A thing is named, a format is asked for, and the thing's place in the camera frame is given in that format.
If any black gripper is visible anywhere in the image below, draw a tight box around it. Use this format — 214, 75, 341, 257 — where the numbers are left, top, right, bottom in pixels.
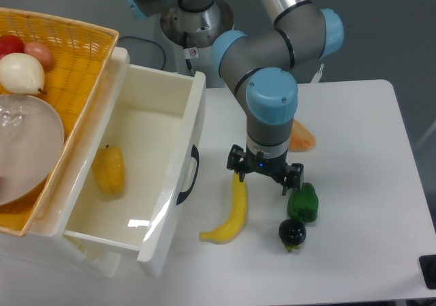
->
226, 144, 304, 196

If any white top drawer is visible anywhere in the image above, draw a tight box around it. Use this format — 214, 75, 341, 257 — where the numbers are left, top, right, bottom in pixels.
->
63, 63, 207, 279

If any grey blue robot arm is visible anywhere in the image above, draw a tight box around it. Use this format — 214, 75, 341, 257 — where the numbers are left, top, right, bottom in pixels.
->
127, 0, 344, 191

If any white drawer cabinet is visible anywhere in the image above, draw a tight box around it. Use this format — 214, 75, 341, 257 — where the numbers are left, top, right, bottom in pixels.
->
1, 47, 130, 277

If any orange toy fruit wedge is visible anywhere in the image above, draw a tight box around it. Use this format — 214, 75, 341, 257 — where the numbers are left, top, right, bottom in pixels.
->
288, 119, 316, 152

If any green toy bell pepper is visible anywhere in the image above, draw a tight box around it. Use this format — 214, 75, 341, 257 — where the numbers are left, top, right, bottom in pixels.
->
287, 183, 319, 223

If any dark purple toy eggplant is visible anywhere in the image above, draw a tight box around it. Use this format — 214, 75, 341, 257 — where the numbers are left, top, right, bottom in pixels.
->
279, 219, 307, 252

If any yellow toy banana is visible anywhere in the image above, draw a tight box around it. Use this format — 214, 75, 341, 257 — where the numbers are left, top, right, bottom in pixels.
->
199, 174, 248, 244

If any yellow toy bell pepper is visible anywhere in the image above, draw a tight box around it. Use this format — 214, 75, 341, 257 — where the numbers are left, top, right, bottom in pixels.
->
91, 145, 125, 195

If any black device at edge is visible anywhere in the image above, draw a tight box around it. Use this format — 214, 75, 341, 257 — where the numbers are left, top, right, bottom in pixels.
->
419, 254, 436, 290

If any yellow woven basket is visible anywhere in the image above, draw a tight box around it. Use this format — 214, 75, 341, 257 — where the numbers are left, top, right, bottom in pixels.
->
1, 7, 119, 236

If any beige plate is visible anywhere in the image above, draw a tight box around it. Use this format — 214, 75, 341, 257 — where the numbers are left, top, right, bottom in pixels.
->
1, 94, 64, 205

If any pink toy peach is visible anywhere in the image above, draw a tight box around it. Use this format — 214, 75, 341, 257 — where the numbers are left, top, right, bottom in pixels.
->
24, 42, 55, 72

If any white toy pear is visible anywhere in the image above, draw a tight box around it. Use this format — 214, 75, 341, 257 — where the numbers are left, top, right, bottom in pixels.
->
1, 53, 45, 95

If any red toy apple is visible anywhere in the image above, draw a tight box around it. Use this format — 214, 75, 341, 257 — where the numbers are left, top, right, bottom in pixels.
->
0, 35, 25, 59

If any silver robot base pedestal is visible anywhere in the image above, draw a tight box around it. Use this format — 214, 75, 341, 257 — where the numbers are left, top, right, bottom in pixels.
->
160, 0, 234, 88

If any black floor cable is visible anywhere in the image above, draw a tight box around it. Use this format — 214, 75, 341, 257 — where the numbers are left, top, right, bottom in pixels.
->
117, 35, 167, 71

